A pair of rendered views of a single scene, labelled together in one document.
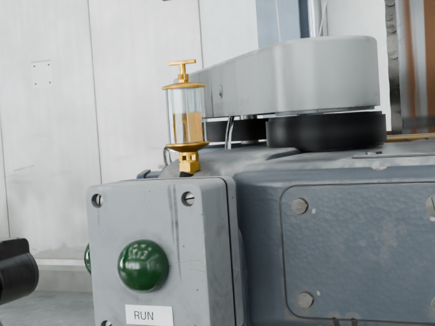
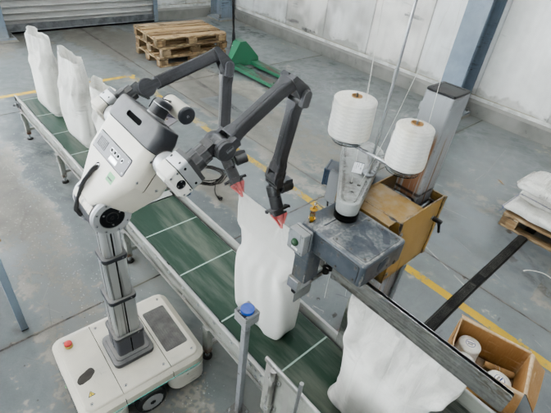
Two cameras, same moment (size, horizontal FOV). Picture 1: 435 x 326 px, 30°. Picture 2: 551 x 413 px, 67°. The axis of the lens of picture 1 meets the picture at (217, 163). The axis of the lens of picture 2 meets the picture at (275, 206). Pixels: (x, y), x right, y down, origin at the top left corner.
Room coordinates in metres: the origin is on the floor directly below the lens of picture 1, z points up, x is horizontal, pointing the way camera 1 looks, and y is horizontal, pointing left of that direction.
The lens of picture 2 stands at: (-0.62, -0.23, 2.24)
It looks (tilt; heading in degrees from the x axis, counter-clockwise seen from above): 36 degrees down; 18
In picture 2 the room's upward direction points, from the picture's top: 7 degrees clockwise
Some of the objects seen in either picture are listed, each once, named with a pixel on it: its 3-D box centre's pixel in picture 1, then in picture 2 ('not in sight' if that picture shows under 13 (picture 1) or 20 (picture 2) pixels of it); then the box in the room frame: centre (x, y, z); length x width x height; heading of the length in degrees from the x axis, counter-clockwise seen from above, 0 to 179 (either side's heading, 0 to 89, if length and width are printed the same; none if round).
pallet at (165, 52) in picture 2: not in sight; (182, 41); (5.34, 3.71, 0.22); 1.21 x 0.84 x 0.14; 154
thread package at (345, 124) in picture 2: not in sight; (352, 116); (0.87, 0.01, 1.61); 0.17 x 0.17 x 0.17
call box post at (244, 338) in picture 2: not in sight; (242, 370); (0.44, 0.20, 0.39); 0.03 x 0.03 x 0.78; 64
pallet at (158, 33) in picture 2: not in sight; (180, 33); (5.29, 3.70, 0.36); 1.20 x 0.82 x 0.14; 150
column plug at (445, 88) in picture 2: not in sight; (448, 89); (0.96, -0.29, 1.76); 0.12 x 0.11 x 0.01; 154
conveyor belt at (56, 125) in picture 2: not in sight; (84, 142); (1.83, 2.44, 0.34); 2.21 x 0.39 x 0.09; 64
